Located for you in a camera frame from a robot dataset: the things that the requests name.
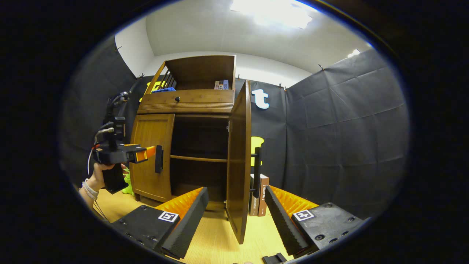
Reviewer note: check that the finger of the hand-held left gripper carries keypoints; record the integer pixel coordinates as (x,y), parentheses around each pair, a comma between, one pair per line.
(141,156)

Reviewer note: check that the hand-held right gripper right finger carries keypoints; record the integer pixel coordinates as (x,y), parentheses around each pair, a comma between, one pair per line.
(280,223)

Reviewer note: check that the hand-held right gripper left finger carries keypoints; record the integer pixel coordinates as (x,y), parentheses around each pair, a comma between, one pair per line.
(190,223)

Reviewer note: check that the wooden cabinet door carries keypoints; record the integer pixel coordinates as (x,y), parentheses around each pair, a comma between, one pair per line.
(150,132)
(238,165)

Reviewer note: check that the wooden double-door shoe cabinet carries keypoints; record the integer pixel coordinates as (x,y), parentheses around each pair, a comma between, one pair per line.
(198,69)

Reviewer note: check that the light brown book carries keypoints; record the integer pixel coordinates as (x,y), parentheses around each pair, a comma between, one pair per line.
(263,198)

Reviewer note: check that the dark brown book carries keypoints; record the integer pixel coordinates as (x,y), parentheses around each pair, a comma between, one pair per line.
(253,205)

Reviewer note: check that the green toy animal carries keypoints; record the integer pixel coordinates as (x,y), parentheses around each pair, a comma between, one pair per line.
(128,189)

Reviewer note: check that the blue knitted cloth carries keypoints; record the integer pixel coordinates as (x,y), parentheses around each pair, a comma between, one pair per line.
(165,90)

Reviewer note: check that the wooden drawer with black knob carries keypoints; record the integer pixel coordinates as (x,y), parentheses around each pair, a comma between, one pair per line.
(205,99)

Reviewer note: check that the black backdrop cloth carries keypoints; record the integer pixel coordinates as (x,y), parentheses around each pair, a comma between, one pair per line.
(329,128)

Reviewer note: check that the small ceiling light panel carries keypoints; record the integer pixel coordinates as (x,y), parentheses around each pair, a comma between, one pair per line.
(354,53)

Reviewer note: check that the large ceiling light panel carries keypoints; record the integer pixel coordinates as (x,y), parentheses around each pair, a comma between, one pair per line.
(271,13)

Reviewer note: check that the small black bracket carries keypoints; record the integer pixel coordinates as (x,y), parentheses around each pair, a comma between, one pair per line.
(273,259)

